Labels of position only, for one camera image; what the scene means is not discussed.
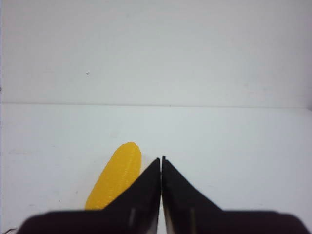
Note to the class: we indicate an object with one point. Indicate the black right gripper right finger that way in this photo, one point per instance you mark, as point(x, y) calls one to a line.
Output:
point(188, 211)

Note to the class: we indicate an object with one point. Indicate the yellow plastic corn cob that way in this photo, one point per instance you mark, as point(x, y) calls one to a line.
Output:
point(118, 175)

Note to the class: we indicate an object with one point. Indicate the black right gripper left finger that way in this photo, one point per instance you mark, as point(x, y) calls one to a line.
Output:
point(135, 211)

